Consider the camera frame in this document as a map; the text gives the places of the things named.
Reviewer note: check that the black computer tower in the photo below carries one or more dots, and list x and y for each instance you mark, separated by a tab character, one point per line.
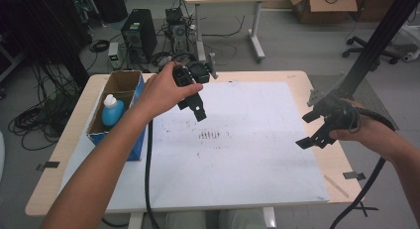
138	34

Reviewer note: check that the small silver power supply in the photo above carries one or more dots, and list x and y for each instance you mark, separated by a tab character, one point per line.
114	55

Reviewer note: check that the black tape cross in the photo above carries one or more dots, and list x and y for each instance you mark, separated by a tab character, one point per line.
369	208

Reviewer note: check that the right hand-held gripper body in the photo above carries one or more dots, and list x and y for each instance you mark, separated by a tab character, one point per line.
336	115

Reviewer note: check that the cardboard box with blue sides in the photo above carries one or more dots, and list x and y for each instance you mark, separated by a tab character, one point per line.
125	82

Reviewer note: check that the clear tape strip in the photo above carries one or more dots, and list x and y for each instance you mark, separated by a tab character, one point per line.
336	186

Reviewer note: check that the black office chair base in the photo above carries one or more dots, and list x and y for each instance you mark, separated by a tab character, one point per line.
369	50

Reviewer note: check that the person's left hand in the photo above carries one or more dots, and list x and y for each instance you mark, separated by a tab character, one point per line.
161	93

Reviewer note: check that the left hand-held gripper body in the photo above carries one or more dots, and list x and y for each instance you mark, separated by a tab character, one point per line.
199	72

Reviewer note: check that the person's right hand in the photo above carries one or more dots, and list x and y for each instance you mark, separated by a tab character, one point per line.
366	133

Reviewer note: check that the blue bottle with white cap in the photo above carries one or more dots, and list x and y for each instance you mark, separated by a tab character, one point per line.
112	115

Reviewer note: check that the black metal stand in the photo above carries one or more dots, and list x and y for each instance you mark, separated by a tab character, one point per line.
379	40

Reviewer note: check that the white sheet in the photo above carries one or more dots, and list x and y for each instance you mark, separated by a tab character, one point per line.
247	149

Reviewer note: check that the small open computer case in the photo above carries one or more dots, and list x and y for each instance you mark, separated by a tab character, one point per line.
178	29

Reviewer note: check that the open brown cardboard box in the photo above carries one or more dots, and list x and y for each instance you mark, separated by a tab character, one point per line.
322	7

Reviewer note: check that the black tape strip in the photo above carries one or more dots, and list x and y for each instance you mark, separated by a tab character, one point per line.
354	175
49	165

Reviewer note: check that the grey floor mat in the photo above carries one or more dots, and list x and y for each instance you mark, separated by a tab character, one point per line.
376	96

